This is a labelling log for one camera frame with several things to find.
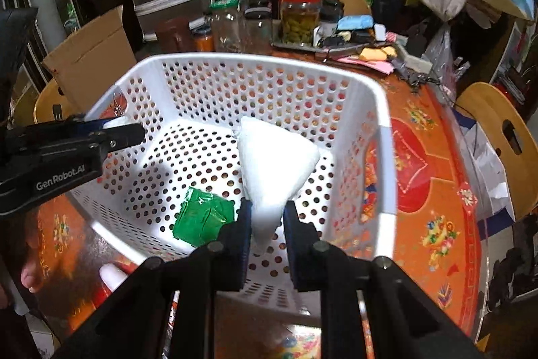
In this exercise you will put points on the clear plastic bag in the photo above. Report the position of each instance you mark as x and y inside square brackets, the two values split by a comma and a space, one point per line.
[439, 52]

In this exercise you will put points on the white perforated plastic basket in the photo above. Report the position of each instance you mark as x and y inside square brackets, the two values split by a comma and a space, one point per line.
[269, 90]

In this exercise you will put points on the blue packet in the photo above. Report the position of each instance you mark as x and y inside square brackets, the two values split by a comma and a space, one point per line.
[355, 22]

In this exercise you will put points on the black-lid glass jar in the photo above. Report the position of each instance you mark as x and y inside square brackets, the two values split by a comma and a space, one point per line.
[257, 33]

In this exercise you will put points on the white paper bag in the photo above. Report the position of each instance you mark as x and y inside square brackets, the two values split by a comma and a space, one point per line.
[487, 174]

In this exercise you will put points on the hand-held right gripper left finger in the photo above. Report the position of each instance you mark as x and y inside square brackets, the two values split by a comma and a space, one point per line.
[246, 226]

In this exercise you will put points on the yellow packet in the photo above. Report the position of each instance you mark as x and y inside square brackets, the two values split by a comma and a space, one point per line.
[374, 53]

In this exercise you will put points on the white soft cloth pack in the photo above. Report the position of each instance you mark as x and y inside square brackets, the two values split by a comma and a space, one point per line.
[273, 161]

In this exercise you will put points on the red-lid pickle jar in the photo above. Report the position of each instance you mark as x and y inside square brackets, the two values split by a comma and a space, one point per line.
[299, 22]

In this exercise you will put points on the green plastic packet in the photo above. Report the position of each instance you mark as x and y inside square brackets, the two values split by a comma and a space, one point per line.
[201, 216]

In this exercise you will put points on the pink paper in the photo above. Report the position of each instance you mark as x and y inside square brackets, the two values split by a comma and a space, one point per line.
[372, 65]

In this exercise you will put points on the empty green-lid glass jar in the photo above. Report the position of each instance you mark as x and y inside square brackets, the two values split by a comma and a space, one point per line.
[226, 29]

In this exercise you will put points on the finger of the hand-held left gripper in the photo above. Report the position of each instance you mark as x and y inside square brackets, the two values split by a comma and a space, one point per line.
[90, 122]
[124, 137]

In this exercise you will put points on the yellow stool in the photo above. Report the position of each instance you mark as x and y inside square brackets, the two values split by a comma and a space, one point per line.
[48, 102]

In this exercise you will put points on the wooden chair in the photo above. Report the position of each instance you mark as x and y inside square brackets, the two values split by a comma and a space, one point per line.
[491, 106]

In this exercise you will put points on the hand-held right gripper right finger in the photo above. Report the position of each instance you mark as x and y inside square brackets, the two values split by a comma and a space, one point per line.
[290, 228]

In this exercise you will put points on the open brown cardboard box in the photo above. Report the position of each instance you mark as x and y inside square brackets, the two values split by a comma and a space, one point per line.
[92, 56]

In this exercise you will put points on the orange jar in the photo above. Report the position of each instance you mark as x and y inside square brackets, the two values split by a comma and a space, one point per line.
[203, 41]

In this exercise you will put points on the small dark-lid jar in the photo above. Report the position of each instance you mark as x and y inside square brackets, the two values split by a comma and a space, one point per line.
[333, 10]

